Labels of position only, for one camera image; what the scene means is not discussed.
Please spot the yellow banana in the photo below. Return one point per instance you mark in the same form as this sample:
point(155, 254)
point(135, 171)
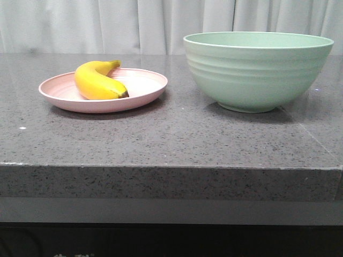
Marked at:
point(93, 82)

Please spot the pink plate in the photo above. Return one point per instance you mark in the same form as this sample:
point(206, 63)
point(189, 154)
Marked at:
point(143, 86)

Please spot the green ribbed bowl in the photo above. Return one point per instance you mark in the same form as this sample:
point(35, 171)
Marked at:
point(255, 72)

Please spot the white curtain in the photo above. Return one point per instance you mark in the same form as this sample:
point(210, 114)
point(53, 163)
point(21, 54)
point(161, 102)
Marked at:
point(154, 27)

